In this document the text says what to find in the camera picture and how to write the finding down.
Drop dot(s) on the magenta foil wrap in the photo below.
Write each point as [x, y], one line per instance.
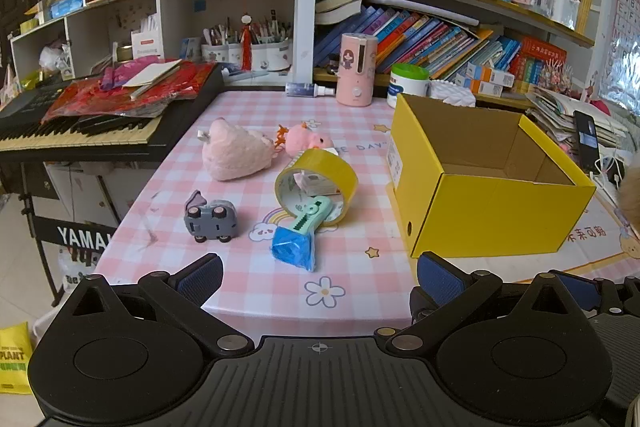
[112, 79]

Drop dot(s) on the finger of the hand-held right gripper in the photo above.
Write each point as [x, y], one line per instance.
[577, 291]

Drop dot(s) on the white blue tube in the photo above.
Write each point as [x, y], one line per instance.
[245, 74]

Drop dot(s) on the grey toy car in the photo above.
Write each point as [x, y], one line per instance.
[210, 217]

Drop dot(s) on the yellow plastic bag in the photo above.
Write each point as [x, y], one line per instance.
[15, 357]

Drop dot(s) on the white jar green lid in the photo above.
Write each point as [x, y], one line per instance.
[407, 87]

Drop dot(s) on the yellow tape roll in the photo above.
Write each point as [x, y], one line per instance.
[330, 167]

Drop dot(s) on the black stapler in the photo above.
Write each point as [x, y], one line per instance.
[334, 66]

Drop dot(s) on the dark blue spray bottle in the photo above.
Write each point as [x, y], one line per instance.
[300, 90]

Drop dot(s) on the small blue picture card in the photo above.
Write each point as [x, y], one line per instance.
[191, 48]

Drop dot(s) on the thick white book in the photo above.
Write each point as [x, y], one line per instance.
[340, 4]

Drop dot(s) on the stack of papers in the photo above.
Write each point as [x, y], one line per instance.
[555, 112]

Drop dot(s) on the white quilted pouch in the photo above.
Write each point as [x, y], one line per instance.
[450, 93]

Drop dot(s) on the pink checkered tablecloth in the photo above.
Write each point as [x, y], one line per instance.
[350, 127]

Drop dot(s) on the brass tin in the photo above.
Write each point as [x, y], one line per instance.
[125, 53]

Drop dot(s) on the yellow cardboard box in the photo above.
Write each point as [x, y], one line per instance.
[500, 217]

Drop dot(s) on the red printed box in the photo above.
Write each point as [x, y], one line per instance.
[540, 62]

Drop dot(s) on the white cubby shelf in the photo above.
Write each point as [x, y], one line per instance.
[225, 2]

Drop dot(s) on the bunch of pens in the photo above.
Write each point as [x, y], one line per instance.
[260, 32]

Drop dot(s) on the black electric keyboard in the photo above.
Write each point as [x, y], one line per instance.
[75, 134]

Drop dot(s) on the red tassel ornament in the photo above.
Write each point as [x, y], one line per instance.
[246, 42]

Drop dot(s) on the blue packet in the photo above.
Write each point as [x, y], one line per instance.
[67, 6]

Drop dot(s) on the long row of colourful books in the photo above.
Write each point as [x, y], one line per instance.
[425, 42]

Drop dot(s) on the pink plush toy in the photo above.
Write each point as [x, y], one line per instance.
[235, 152]

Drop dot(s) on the black smartphone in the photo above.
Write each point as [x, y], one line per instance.
[585, 139]

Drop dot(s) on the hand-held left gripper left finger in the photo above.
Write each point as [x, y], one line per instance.
[200, 279]

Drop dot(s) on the pink alphabet poster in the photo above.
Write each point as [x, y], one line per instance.
[625, 37]

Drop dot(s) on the pile of small medicine boxes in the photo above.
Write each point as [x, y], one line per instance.
[485, 79]

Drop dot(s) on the white paper bag red label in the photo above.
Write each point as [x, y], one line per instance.
[147, 39]

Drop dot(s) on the white pen holder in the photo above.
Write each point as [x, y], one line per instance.
[214, 54]
[239, 54]
[272, 57]

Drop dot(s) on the pile of red foil packets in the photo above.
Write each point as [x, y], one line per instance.
[170, 87]

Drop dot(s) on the white plastic bag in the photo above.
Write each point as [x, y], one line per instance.
[52, 59]

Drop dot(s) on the pink humidifier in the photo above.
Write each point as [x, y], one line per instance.
[355, 77]

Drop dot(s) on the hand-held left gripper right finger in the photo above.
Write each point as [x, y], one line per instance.
[440, 277]

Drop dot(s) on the beige notebook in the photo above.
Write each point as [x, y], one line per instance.
[150, 74]

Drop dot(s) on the black keyboard stand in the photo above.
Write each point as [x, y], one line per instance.
[80, 237]

